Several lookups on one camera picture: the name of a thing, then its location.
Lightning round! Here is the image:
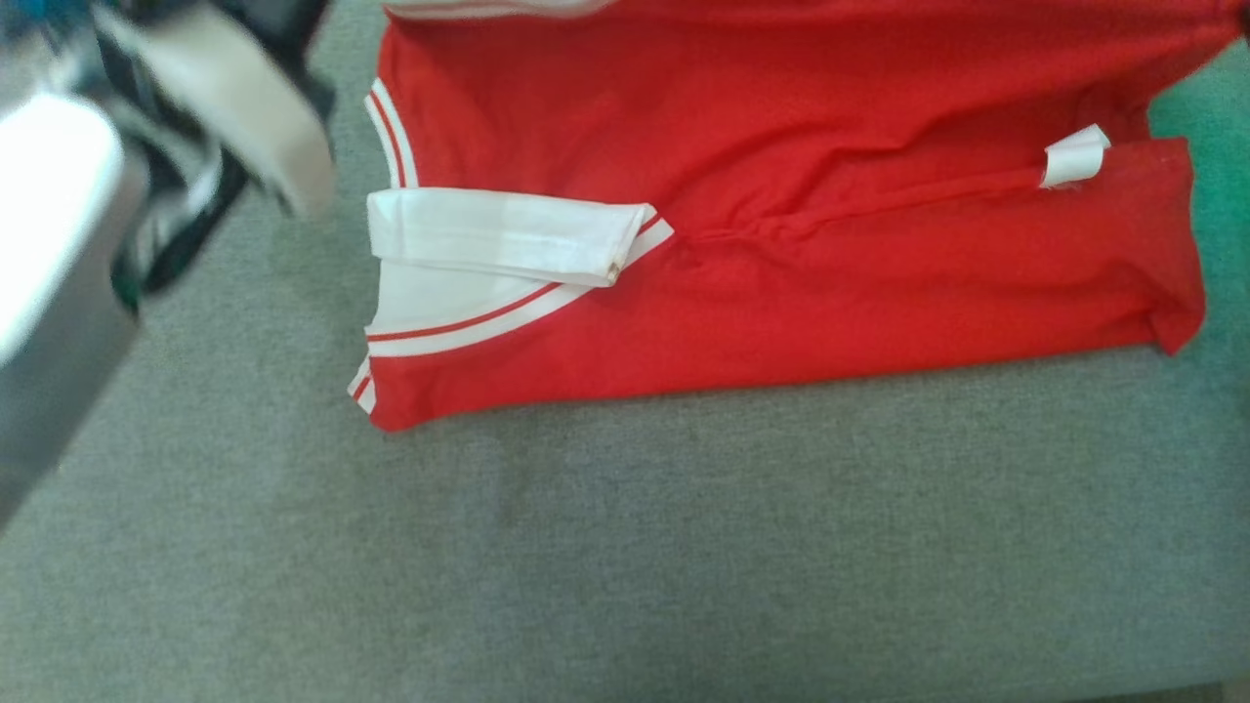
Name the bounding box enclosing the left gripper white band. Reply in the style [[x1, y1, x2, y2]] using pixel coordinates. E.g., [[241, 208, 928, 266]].
[[96, 0, 339, 220]]

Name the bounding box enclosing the red and white garment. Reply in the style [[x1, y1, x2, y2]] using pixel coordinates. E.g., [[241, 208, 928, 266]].
[[347, 0, 1250, 433]]

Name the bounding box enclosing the large grey sofa seat cushion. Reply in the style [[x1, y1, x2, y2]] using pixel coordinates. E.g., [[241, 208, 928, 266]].
[[0, 0, 1250, 703]]

